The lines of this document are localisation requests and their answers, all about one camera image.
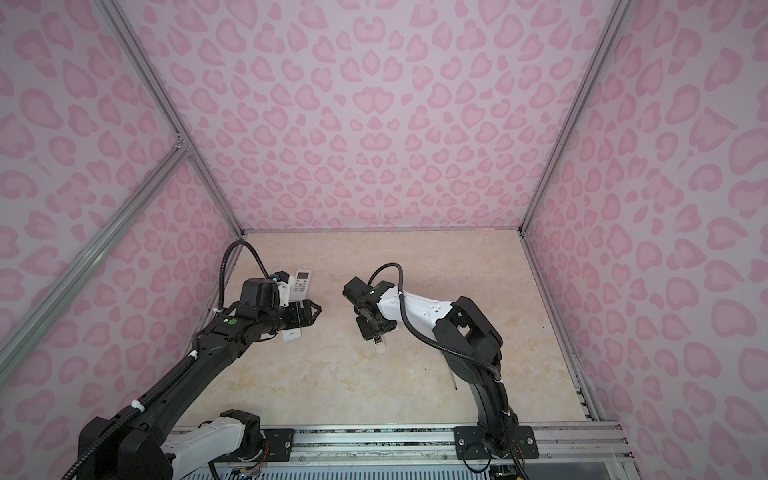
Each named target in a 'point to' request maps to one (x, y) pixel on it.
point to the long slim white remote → (379, 344)
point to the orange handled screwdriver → (455, 383)
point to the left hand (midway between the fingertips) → (310, 306)
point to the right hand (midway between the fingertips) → (375, 329)
